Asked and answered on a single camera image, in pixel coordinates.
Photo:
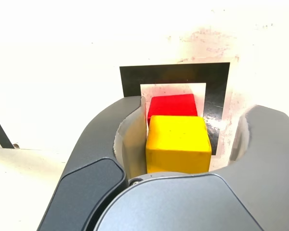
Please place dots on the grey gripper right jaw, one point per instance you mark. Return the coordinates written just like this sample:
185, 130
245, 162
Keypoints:
255, 180

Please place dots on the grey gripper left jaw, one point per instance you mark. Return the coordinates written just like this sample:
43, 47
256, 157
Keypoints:
91, 149

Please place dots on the yellow cube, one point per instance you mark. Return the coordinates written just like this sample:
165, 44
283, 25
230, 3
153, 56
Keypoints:
178, 144

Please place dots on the red cube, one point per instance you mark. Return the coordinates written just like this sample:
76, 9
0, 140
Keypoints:
173, 106

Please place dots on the black tape square outline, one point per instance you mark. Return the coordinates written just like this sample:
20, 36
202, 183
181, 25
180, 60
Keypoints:
173, 74

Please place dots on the black tape strip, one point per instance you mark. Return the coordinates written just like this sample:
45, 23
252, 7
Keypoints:
0, 132

